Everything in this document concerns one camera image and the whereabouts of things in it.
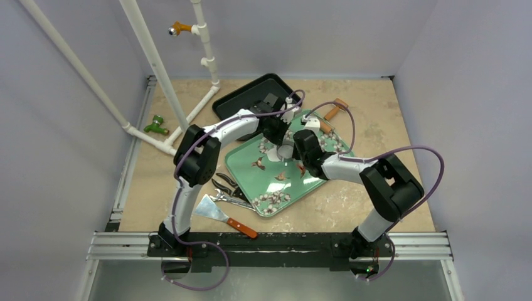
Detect green plastic faucet tap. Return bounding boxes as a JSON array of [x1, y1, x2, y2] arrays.
[[143, 115, 169, 135]]

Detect aluminium rail frame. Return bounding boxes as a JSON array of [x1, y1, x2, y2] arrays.
[[74, 79, 464, 300]]

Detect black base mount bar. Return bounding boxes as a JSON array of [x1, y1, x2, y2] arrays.
[[147, 226, 395, 277]]

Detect white PVC pipe frame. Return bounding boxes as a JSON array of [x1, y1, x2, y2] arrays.
[[19, 1, 220, 156]]

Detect silver open-end wrench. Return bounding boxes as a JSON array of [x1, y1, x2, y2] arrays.
[[209, 189, 255, 211]]

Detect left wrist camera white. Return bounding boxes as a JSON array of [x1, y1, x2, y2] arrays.
[[280, 97, 301, 124]]

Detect black handled pliers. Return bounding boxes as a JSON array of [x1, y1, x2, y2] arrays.
[[211, 172, 250, 203]]

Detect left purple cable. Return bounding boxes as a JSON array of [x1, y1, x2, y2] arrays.
[[159, 89, 306, 292]]

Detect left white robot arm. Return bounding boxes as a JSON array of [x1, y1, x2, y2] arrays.
[[157, 93, 301, 256]]

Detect white dough ball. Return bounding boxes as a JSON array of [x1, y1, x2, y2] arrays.
[[266, 147, 282, 162]]

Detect green floral tray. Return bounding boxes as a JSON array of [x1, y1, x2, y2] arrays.
[[225, 110, 355, 218]]

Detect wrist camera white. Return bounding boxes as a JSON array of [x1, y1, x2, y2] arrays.
[[280, 97, 301, 124], [301, 116, 321, 135]]

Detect wooden dough roller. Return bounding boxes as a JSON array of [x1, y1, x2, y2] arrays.
[[317, 98, 349, 134]]

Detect metal scraper wooden handle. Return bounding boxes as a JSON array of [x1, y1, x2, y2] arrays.
[[193, 194, 258, 239]]

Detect orange faucet tap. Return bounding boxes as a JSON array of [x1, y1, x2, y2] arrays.
[[168, 21, 193, 36]]

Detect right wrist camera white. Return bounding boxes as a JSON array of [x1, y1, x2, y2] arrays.
[[301, 116, 321, 135]]

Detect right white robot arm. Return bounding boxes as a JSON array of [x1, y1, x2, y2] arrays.
[[293, 130, 425, 255]]

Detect black plastic tray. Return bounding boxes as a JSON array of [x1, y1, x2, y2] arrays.
[[205, 73, 304, 145]]

